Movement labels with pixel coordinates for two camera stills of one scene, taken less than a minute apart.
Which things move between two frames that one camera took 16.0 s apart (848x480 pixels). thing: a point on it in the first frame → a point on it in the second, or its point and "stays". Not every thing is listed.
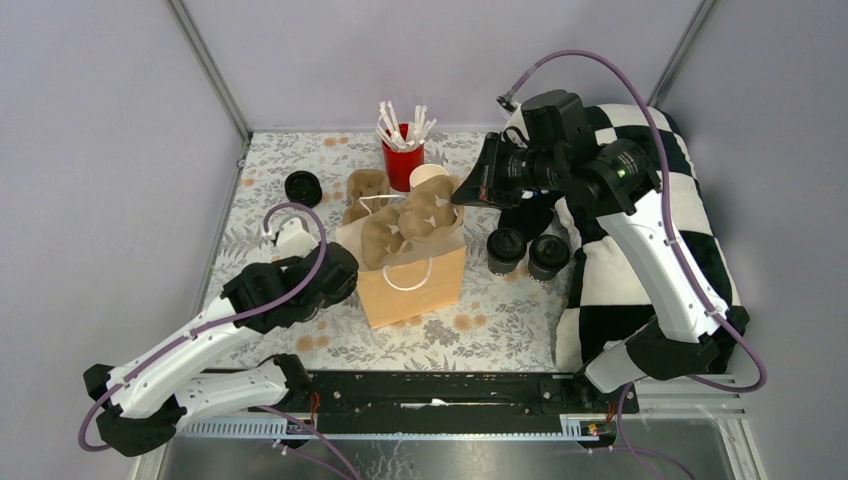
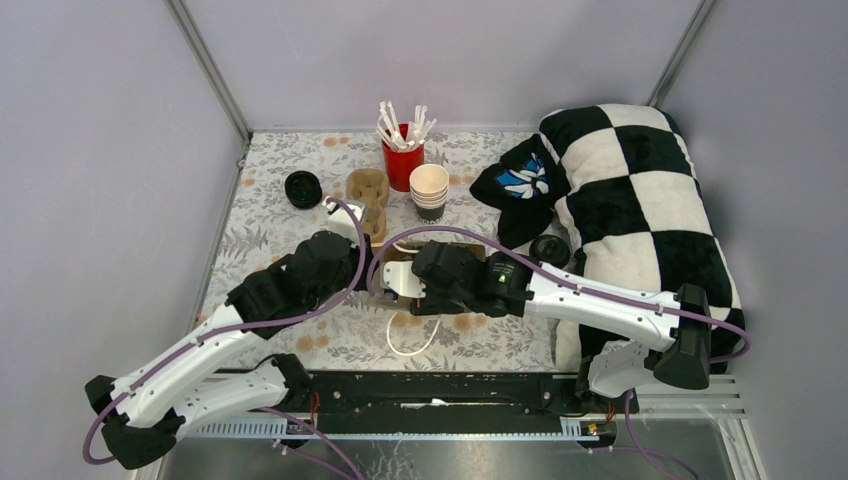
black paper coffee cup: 548,255 stays
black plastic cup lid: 549,252 stays
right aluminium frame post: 659,94 stays
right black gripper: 484,186 → 433,304
